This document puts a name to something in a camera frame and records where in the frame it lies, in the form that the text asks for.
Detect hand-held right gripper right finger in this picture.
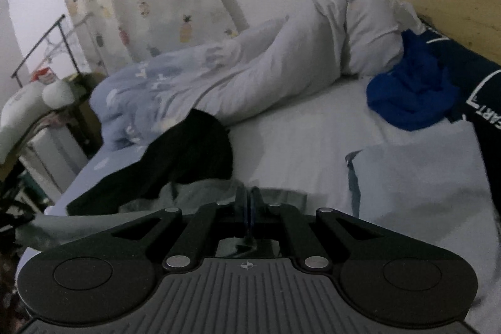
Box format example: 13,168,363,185
247,184,383,274

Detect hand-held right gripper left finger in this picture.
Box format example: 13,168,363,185
111,184,249,273

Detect black drawstring pants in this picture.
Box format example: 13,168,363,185
66,108,234,216

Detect grey-green shirt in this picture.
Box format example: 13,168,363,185
25,178,308,253

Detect black clothes rack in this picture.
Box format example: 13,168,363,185
11,11,96,89

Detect bed with light blue sheet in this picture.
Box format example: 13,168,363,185
23,74,501,334

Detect light blue duvet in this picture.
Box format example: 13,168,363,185
88,0,426,152

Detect light blue folded garment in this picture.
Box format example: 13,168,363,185
346,122,494,254

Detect brown cabinet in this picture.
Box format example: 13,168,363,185
66,71,108,149

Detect white storage box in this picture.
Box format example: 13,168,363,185
19,126,89,203

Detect royal blue garment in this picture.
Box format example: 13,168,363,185
366,29,461,132

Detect pink cloth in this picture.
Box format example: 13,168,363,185
33,111,73,135

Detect white plush pillow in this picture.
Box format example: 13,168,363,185
0,79,76,163

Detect red white packet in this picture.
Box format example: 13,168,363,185
30,67,56,83

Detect navy printed blanket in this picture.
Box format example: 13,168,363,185
414,24,501,180

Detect wooden headboard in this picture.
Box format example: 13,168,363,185
396,0,501,65

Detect black chair frame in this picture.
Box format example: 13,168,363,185
0,169,37,243

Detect wire clothes hanger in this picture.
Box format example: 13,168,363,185
41,33,75,59

